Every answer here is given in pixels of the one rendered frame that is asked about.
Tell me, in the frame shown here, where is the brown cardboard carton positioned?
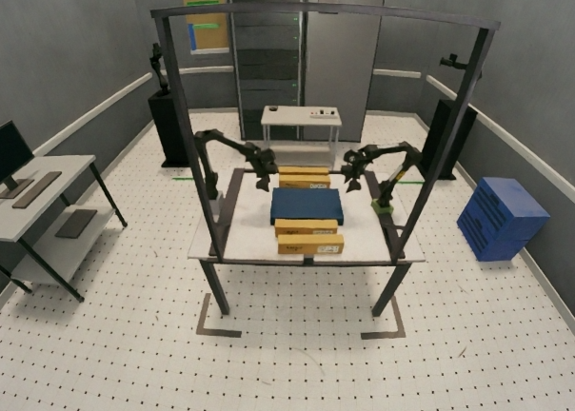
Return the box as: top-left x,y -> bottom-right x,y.
279,175 -> 331,188
275,219 -> 338,238
278,234 -> 345,254
279,166 -> 328,176

